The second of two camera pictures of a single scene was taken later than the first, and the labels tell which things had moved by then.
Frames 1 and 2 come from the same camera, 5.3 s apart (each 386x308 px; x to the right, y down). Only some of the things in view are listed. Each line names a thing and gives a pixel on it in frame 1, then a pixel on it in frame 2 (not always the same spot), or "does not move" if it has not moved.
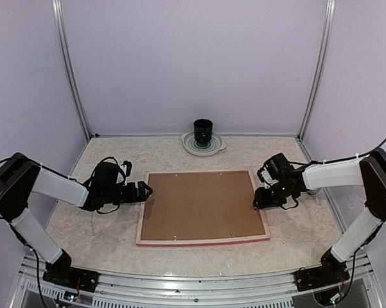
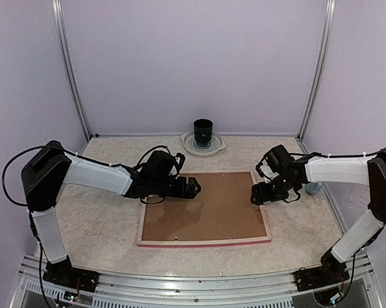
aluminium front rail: [269, 290] does not move
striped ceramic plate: [191, 145] does not move
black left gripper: [141, 197] -> [191, 194]
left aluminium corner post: [58, 14] does not move
